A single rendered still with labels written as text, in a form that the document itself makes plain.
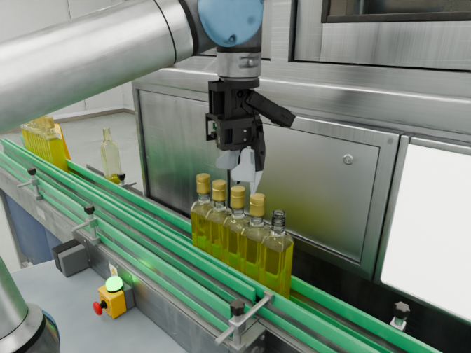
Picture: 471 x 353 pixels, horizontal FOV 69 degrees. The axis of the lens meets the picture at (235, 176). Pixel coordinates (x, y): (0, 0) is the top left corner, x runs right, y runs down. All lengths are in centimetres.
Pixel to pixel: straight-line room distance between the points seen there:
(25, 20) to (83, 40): 631
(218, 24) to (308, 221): 59
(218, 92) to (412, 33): 36
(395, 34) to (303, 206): 41
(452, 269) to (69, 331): 93
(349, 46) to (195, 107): 50
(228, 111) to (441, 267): 50
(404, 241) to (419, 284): 9
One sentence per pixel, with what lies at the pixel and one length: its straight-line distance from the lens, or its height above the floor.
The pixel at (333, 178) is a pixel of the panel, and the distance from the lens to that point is 79.
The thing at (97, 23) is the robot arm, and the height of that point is 150.
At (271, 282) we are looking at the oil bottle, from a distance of 80.
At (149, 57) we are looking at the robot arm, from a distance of 39.
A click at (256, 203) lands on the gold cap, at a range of 75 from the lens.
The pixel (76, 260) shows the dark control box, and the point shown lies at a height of 80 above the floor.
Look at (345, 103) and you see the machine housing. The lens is 74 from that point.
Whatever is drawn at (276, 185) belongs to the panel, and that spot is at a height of 113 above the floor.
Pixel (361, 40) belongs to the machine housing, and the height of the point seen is 148.
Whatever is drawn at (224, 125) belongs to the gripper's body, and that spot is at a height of 135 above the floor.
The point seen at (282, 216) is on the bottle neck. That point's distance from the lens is 73.
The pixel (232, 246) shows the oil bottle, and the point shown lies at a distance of 84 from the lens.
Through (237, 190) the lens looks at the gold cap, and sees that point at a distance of 78.
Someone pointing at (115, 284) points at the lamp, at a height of 85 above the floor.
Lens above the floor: 149
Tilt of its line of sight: 23 degrees down
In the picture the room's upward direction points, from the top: straight up
